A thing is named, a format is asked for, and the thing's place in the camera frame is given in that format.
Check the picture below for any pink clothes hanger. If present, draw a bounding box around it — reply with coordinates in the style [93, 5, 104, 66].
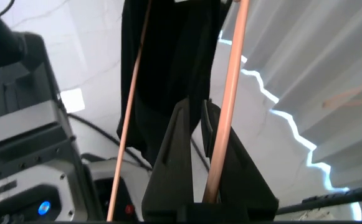
[322, 80, 362, 110]
[106, 0, 252, 222]

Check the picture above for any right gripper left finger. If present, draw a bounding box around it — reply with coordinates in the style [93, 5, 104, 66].
[141, 98, 194, 215]

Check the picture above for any white curtain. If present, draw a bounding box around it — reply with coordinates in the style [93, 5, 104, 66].
[216, 0, 362, 222]

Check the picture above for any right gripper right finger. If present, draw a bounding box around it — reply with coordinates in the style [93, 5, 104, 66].
[201, 99, 280, 218]

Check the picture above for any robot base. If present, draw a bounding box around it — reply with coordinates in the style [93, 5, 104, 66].
[0, 30, 153, 223]

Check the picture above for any black cable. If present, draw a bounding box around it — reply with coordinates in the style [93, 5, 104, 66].
[67, 113, 153, 172]

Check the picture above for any black garment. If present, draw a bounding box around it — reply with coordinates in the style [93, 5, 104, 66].
[116, 0, 233, 167]

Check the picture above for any black clothes rack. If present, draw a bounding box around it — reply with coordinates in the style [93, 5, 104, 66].
[189, 136, 362, 216]

